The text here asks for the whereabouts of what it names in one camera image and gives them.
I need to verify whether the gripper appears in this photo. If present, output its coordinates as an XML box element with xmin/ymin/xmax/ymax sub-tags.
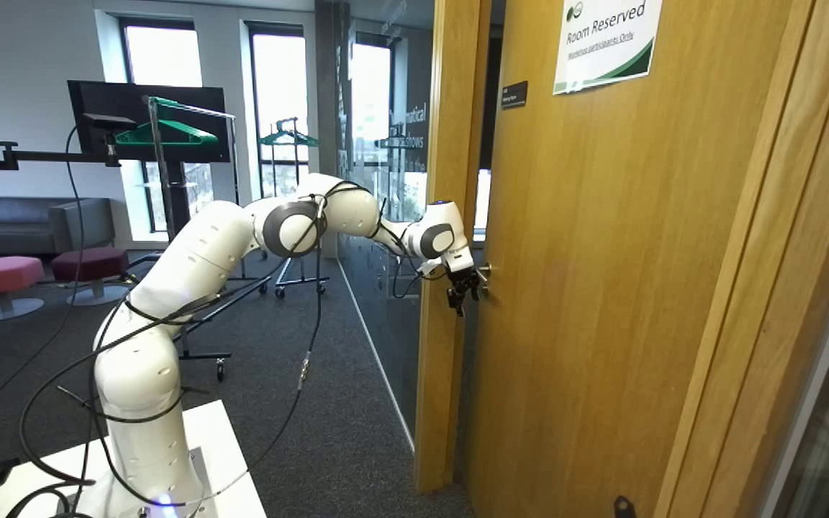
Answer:
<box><xmin>448</xmin><ymin>268</ymin><xmax>482</xmax><ymax>318</ymax></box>

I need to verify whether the wooden door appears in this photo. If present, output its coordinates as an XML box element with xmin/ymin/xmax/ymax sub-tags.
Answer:
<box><xmin>466</xmin><ymin>0</ymin><xmax>798</xmax><ymax>518</ymax></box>

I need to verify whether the metal clothes rack on wheels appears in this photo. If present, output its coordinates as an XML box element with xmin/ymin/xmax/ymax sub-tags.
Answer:
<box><xmin>258</xmin><ymin>117</ymin><xmax>330</xmax><ymax>299</ymax></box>
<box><xmin>125</xmin><ymin>96</ymin><xmax>271</xmax><ymax>383</ymax></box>

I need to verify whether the green clothes hanger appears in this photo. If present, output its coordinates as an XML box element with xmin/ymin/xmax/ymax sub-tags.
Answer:
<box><xmin>258</xmin><ymin>129</ymin><xmax>321</xmax><ymax>149</ymax></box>
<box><xmin>115</xmin><ymin>97</ymin><xmax>219</xmax><ymax>147</ymax></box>

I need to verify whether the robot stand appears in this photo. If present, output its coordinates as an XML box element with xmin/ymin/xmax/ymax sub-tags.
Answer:
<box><xmin>0</xmin><ymin>400</ymin><xmax>268</xmax><ymax>518</ymax></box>

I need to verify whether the window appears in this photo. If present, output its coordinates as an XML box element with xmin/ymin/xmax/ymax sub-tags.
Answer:
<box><xmin>245</xmin><ymin>21</ymin><xmax>312</xmax><ymax>199</ymax></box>
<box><xmin>119</xmin><ymin>17</ymin><xmax>215</xmax><ymax>235</ymax></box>

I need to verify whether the white and green paper sign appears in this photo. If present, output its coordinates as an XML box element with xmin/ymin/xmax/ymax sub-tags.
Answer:
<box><xmin>553</xmin><ymin>0</ymin><xmax>664</xmax><ymax>95</ymax></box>

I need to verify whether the dark red round stool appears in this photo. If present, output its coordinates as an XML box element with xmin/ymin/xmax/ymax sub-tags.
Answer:
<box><xmin>50</xmin><ymin>247</ymin><xmax>132</xmax><ymax>307</ymax></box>

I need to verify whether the black monitor on stand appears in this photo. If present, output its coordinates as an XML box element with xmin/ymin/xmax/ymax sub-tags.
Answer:
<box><xmin>67</xmin><ymin>80</ymin><xmax>232</xmax><ymax>238</ymax></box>

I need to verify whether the grey sofa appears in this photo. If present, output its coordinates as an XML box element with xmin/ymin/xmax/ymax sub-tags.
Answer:
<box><xmin>0</xmin><ymin>196</ymin><xmax>117</xmax><ymax>257</ymax></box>

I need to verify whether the wooden door frame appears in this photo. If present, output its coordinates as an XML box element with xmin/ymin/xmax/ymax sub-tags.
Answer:
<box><xmin>413</xmin><ymin>0</ymin><xmax>829</xmax><ymax>518</ymax></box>

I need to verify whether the glass partition wall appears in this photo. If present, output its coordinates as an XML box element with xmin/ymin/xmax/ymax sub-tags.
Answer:
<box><xmin>316</xmin><ymin>0</ymin><xmax>435</xmax><ymax>437</ymax></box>

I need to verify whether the black cable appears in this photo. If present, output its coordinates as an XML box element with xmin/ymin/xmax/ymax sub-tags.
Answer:
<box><xmin>0</xmin><ymin>126</ymin><xmax>90</xmax><ymax>412</ymax></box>

